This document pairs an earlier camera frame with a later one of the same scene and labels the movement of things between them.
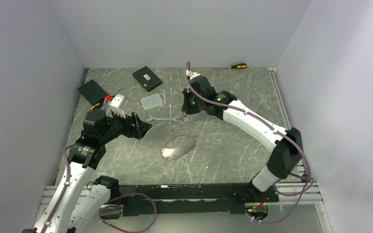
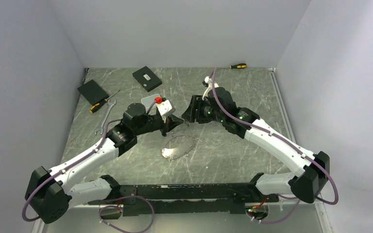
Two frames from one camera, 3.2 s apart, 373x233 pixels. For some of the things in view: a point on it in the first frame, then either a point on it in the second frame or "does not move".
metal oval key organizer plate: x=178 y=146 does not move
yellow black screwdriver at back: x=237 y=66 does not move
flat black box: x=92 y=91 does not move
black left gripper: x=137 y=131 to x=173 y=121
